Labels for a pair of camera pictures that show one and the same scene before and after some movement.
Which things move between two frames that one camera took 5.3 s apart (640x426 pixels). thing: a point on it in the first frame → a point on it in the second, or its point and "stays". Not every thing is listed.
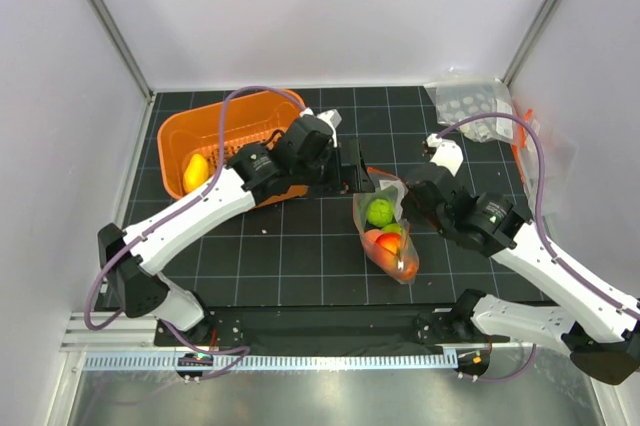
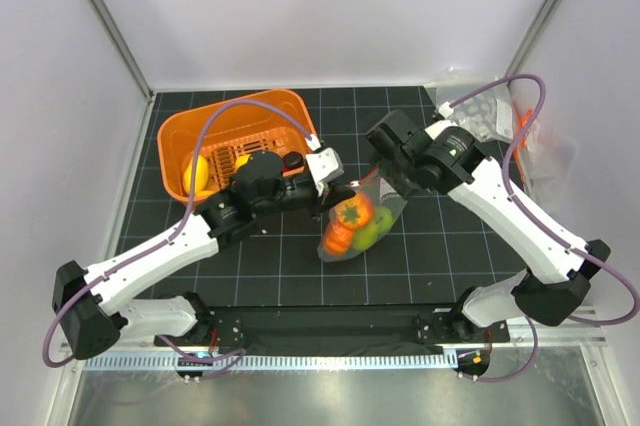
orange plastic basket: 249,117 stays
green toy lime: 380,212 stays
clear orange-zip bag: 382,228 → 360,221
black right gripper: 408,206 → 394,180
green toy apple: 392,228 → 364,237
